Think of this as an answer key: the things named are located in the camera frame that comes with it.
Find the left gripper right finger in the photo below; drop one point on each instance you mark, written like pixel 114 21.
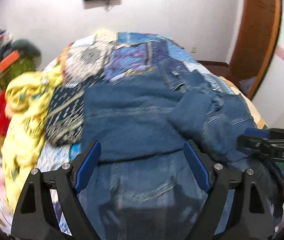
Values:
pixel 236 207

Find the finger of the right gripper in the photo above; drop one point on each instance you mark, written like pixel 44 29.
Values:
pixel 257 139

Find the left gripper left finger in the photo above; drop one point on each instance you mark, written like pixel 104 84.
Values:
pixel 34 216

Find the blue denim jacket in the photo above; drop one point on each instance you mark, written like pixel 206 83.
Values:
pixel 143 187

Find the purple cloth on floor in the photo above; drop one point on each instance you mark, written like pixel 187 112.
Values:
pixel 246 85

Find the wooden door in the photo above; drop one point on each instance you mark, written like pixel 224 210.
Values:
pixel 257 38

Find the yellow cartoon blanket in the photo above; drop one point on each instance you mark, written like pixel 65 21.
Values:
pixel 28 97

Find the green patterned bag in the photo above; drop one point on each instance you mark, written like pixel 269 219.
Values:
pixel 23 64

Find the orange box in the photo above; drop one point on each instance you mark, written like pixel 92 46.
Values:
pixel 8 60

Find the dark green cushion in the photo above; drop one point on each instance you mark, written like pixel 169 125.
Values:
pixel 25 46

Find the blue patchwork bedsheet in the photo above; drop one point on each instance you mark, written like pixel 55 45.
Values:
pixel 109 59

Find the wall socket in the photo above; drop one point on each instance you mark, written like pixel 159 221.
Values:
pixel 193 49

